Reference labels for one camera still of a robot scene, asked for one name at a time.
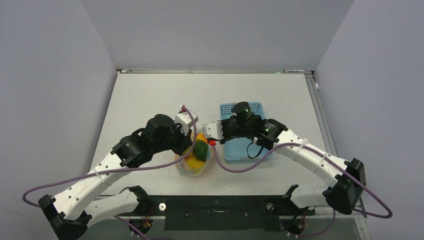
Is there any green avocado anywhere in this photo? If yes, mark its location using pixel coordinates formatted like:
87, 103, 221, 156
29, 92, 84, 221
193, 140, 209, 162

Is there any marker pen on edge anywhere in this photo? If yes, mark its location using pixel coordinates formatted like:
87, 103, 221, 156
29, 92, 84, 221
283, 69, 307, 74

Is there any orange yellow mango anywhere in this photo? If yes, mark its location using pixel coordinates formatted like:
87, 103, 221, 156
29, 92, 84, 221
196, 132, 208, 144

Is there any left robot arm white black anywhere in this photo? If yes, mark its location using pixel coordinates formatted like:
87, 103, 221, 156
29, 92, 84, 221
38, 110, 198, 240

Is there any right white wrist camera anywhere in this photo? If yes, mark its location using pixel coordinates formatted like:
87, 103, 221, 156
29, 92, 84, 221
202, 121, 223, 141

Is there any blue plastic basket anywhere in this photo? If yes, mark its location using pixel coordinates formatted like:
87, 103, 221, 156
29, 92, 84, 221
219, 101, 268, 164

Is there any clear zip top bag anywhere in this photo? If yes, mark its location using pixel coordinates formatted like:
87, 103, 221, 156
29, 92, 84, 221
175, 130, 214, 177

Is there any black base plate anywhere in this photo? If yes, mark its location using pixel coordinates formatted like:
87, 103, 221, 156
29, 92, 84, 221
127, 195, 316, 232

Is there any yellow lemon top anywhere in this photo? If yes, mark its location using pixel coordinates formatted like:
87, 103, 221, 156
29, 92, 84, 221
185, 155, 205, 171

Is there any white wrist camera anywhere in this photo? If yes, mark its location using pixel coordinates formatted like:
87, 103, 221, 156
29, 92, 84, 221
174, 105, 199, 136
202, 121, 223, 141

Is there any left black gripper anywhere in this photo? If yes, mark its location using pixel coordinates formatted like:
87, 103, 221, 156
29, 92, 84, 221
152, 121, 192, 156

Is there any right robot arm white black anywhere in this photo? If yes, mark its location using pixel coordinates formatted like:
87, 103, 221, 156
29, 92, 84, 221
218, 101, 366, 215

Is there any aluminium rail frame right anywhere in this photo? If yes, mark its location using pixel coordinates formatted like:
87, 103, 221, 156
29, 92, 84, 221
304, 71, 369, 220

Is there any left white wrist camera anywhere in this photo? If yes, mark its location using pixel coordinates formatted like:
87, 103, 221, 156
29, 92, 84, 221
174, 105, 199, 136

